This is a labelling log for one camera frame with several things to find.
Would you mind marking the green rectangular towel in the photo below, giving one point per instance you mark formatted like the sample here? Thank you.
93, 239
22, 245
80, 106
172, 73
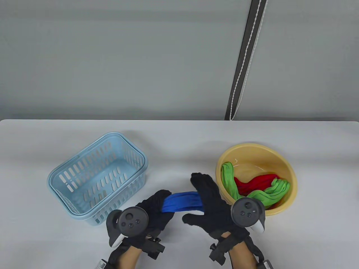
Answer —
228, 179

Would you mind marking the blue rectangular towel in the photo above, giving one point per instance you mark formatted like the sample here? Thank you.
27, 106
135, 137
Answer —
182, 200

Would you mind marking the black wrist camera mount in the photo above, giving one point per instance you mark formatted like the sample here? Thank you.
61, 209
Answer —
152, 248
220, 250

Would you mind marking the person's left hand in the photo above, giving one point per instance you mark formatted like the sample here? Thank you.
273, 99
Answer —
155, 213

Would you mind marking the person's right hand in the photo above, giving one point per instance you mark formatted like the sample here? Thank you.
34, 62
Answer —
216, 215

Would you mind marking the red rectangular towel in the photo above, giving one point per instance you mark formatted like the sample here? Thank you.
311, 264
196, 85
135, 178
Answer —
258, 182

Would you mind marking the person's right forearm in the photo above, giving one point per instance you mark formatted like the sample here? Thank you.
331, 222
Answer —
242, 256

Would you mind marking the black box with label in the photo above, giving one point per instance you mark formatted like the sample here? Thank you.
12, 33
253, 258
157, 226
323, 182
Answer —
266, 264
101, 264

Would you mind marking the grey and white controller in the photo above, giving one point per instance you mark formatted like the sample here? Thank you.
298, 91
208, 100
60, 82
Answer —
131, 221
246, 211

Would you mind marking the person's left forearm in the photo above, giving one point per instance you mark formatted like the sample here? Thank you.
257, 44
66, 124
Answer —
129, 257

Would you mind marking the yellow plastic basin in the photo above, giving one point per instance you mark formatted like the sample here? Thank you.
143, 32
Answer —
283, 168

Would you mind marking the dark vertical strip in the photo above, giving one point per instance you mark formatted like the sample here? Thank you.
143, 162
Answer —
246, 56

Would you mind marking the light blue plastic basket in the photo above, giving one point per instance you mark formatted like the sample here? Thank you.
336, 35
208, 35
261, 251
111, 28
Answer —
92, 182

